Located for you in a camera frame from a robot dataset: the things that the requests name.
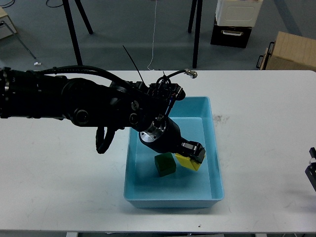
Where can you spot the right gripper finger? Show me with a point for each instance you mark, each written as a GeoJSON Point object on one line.
{"type": "Point", "coordinates": [311, 175]}
{"type": "Point", "coordinates": [312, 152]}

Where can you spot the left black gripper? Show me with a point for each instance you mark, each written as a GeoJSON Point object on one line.
{"type": "Point", "coordinates": [167, 137]}

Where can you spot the yellow wooden block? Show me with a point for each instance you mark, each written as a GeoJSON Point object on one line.
{"type": "Point", "coordinates": [187, 162]}

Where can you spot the green wooden block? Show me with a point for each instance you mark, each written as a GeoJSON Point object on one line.
{"type": "Point", "coordinates": [165, 164]}

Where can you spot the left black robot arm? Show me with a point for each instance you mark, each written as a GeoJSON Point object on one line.
{"type": "Point", "coordinates": [92, 97]}

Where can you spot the cardboard box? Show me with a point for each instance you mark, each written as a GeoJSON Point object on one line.
{"type": "Point", "coordinates": [289, 52]}

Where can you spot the black storage box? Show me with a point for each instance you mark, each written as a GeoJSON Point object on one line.
{"type": "Point", "coordinates": [231, 36]}

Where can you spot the blue plastic bin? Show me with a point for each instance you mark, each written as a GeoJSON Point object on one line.
{"type": "Point", "coordinates": [184, 188]}

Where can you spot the right black table legs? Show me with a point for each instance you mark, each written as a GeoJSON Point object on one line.
{"type": "Point", "coordinates": [195, 16]}

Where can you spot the black table legs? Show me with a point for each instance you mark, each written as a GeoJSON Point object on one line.
{"type": "Point", "coordinates": [71, 27]}
{"type": "Point", "coordinates": [195, 16]}

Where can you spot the left black table legs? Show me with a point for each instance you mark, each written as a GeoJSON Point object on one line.
{"type": "Point", "coordinates": [71, 27]}

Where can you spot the wooden chair at left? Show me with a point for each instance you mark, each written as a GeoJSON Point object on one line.
{"type": "Point", "coordinates": [7, 29]}

